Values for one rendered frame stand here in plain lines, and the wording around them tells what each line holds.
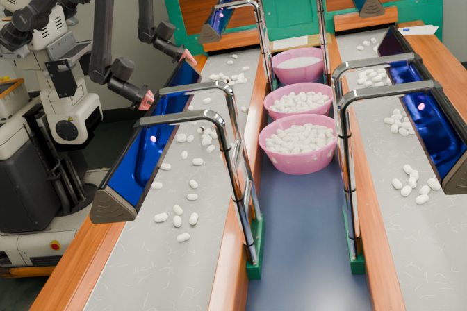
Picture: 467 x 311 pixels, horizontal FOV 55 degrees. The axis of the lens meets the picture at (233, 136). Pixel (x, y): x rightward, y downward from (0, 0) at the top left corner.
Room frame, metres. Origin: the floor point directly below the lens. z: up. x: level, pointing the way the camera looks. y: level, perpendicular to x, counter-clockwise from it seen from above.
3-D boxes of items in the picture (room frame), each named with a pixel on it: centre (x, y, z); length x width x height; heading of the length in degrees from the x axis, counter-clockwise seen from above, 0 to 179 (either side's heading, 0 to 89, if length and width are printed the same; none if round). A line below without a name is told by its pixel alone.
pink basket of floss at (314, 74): (1.97, -0.37, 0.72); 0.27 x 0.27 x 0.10
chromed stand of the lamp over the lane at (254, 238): (0.90, 0.08, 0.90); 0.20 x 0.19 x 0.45; 167
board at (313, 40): (2.18, -0.42, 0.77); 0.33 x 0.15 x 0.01; 77
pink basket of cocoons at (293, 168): (1.27, -0.21, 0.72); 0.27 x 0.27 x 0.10
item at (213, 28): (1.87, -0.06, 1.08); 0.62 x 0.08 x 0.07; 167
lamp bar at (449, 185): (0.79, -0.39, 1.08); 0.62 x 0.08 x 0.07; 167
